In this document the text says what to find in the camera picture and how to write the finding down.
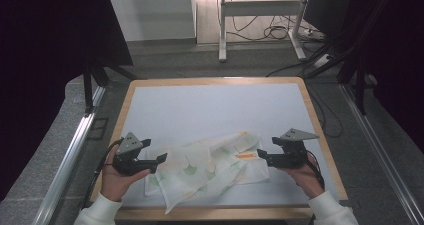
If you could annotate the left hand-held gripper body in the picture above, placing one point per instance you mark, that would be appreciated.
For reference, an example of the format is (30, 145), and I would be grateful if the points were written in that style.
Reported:
(128, 163)

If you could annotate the white metal desk frame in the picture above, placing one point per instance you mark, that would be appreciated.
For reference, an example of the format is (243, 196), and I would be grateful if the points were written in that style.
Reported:
(260, 7)

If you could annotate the aluminium floor rail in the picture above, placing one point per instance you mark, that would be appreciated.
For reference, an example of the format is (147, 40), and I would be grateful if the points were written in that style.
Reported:
(66, 161)
(380, 151)

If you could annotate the white power strip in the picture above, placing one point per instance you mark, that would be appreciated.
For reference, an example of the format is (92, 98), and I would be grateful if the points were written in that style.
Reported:
(322, 60)

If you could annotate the white leaf-print cloth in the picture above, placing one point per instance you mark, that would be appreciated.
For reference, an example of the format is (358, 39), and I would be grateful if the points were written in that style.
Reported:
(200, 165)

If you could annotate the black metal stand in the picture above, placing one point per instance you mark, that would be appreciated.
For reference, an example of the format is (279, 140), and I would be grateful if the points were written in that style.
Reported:
(87, 88)
(360, 85)

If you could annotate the person's right hand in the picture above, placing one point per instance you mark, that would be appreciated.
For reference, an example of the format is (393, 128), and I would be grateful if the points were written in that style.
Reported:
(305, 181)

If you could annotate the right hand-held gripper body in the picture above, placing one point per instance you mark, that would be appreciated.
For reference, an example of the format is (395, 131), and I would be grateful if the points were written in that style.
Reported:
(290, 156)

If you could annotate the person's left hand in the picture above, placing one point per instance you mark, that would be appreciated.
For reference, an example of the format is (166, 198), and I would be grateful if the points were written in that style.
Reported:
(115, 185)

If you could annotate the white cabinet panel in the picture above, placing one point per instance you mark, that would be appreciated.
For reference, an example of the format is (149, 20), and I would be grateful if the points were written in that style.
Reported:
(151, 15)

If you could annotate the pale blue table mat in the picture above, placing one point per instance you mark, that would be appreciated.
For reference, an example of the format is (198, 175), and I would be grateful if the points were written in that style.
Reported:
(216, 108)

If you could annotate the small black floor plate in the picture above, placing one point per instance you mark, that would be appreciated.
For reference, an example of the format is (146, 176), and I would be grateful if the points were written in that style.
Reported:
(98, 128)

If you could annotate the black curtain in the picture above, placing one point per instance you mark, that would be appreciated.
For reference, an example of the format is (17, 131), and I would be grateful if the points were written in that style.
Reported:
(400, 51)
(43, 68)

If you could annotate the wooden table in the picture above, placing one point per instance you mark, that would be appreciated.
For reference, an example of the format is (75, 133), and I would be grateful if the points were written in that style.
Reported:
(216, 214)

